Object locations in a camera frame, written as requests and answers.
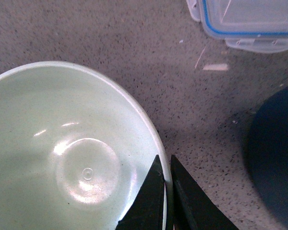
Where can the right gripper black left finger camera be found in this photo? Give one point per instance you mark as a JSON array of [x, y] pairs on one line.
[[146, 212]]

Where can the green bowl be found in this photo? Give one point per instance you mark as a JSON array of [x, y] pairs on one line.
[[75, 149]]

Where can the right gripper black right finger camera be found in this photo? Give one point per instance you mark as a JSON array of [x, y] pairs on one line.
[[193, 209]]

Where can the dark blue saucepan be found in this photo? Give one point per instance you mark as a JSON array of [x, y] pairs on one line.
[[267, 154]]

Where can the clear plastic food container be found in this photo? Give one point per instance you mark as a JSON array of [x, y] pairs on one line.
[[259, 26]]

